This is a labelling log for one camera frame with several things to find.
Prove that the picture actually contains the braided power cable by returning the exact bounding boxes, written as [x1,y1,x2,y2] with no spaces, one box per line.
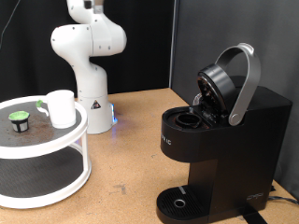
[268,195,299,206]

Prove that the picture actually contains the black drip tray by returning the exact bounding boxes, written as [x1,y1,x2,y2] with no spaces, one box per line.
[156,185,213,224]

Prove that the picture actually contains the black tape strip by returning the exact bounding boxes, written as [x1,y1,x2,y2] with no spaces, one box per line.
[239,206,269,224]

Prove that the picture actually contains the white mug with green tape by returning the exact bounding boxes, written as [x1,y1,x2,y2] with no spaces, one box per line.
[36,89,78,129]

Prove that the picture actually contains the white two-tier turntable stand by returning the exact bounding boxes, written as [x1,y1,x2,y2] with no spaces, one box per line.
[0,95,93,209]

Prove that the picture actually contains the green rimmed reusable coffee pod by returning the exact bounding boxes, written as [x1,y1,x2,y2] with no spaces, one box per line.
[7,110,31,133]

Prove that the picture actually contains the silver Keurig lid handle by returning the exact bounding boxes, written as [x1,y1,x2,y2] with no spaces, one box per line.
[214,42,262,127]

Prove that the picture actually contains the black Keurig coffee machine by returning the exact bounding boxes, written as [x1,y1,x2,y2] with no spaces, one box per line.
[156,63,293,224]

